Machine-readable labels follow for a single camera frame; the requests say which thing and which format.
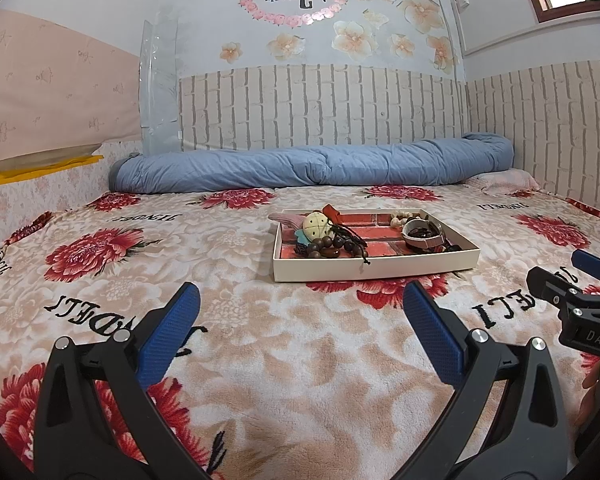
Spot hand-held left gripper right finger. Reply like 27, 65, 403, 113
387, 280, 572, 480

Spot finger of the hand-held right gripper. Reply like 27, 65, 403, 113
571, 249, 600, 288
526, 266, 600, 311

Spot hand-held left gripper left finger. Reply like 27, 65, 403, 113
32, 281, 213, 480

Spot white tray with brick lining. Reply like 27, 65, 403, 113
272, 208, 481, 282

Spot plush pineapple hair clip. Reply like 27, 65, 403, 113
294, 212, 331, 257

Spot person's right hand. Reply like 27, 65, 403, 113
575, 360, 600, 428

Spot floral printed blanket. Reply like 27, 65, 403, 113
0, 139, 600, 480

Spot pink cloth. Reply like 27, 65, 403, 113
480, 169, 541, 196

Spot rolled blue quilt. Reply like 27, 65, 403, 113
108, 132, 515, 193

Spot yellow cloth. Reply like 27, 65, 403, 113
0, 155, 104, 191

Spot beige folded mat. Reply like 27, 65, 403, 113
0, 143, 102, 173

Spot clear plastic sheet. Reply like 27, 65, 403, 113
138, 19, 182, 155

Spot black tassel cord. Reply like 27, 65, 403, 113
330, 224, 370, 267

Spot brown bead bracelet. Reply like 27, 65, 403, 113
307, 235, 368, 261

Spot pink corduroy scrunchie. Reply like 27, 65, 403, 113
269, 211, 308, 228

